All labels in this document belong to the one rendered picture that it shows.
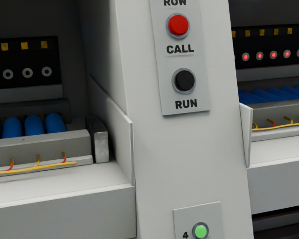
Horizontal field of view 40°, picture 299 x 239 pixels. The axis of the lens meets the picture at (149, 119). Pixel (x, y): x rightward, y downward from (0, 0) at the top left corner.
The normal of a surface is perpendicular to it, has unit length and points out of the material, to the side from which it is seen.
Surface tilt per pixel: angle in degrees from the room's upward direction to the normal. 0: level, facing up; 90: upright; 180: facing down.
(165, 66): 90
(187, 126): 90
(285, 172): 108
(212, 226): 90
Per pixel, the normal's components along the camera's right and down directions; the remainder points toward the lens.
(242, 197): 0.28, -0.02
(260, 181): 0.29, 0.29
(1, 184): -0.02, -0.95
